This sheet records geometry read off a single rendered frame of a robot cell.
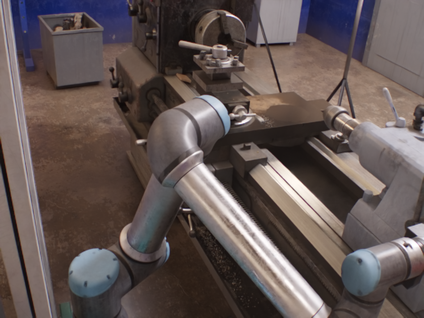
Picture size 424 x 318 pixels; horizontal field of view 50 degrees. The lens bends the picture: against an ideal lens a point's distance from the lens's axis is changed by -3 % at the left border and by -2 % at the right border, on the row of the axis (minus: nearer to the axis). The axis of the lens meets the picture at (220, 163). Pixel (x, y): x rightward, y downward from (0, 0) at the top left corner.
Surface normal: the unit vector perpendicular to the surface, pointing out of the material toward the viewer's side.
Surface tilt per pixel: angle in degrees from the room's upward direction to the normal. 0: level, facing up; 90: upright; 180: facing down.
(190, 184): 61
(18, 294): 90
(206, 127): 67
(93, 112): 0
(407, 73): 90
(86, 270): 5
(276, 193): 36
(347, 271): 85
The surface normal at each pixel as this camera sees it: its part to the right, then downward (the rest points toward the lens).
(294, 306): -0.21, 0.00
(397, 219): -0.80, -0.21
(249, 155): 0.07, -0.85
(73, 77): 0.50, 0.48
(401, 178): -0.88, -0.03
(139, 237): -0.48, 0.47
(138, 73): -0.42, -0.64
